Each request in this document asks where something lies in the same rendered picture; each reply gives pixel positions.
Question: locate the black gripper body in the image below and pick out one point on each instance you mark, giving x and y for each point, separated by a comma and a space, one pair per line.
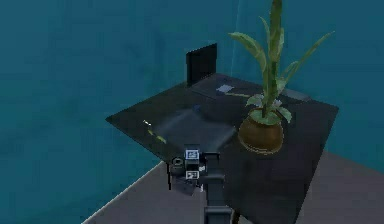
178, 166

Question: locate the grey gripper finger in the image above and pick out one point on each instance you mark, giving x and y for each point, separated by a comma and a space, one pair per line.
169, 176

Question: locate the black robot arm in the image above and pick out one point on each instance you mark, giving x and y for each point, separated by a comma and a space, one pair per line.
215, 186

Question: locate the green plant in brown pot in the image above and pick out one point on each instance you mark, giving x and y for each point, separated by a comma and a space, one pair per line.
260, 135

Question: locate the black laptop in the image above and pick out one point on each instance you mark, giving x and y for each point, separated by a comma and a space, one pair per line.
201, 63

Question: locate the black table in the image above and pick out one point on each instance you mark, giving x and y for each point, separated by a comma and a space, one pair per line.
293, 173

